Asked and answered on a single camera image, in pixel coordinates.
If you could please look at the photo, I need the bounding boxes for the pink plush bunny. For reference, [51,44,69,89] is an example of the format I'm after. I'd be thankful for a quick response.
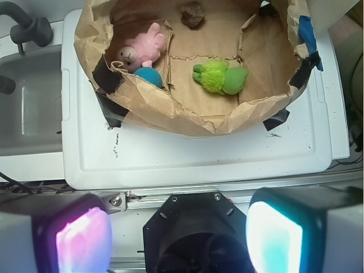
[115,22,166,73]

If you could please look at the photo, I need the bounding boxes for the aluminium frame rail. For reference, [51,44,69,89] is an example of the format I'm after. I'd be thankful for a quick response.
[96,169,363,213]

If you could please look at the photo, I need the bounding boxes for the brown rock-like lump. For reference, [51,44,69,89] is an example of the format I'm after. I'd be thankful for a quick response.
[180,1,205,29]

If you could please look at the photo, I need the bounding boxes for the white plastic bin lid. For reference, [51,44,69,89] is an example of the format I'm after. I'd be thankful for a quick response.
[61,10,350,190]

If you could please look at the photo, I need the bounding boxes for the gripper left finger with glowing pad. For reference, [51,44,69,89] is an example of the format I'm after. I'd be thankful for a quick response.
[1,193,113,272]

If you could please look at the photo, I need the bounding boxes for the black tape on bag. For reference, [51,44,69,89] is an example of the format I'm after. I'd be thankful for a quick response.
[263,51,322,131]
[92,55,129,127]

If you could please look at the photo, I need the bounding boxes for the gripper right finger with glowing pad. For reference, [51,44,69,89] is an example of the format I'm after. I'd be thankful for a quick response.
[246,186,363,272]

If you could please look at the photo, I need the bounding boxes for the brown paper bag tray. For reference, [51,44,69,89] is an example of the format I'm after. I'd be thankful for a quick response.
[75,1,320,137]

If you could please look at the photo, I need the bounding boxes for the blue tape strip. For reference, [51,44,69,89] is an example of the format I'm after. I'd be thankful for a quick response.
[298,15,324,72]

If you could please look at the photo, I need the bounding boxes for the black cables at left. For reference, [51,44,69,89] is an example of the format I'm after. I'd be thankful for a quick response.
[0,170,72,196]

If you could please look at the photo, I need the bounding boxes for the grey sink basin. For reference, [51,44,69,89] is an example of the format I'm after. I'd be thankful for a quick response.
[1,45,62,156]

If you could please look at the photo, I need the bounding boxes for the black faucet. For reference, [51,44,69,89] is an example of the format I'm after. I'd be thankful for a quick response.
[1,1,53,55]

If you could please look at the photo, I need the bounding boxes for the blue plush ball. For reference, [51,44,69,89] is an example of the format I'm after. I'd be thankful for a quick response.
[134,67,163,88]

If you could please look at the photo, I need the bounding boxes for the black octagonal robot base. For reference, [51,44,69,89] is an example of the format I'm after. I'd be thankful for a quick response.
[143,192,255,272]

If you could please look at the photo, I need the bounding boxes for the black tape on bag right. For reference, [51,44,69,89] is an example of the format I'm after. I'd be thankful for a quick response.
[263,51,322,131]

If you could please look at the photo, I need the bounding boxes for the green plush toy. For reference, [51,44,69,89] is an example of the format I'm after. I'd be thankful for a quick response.
[192,60,249,96]

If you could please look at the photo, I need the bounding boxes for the black tape on bag left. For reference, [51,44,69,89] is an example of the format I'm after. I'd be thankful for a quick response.
[92,55,129,127]

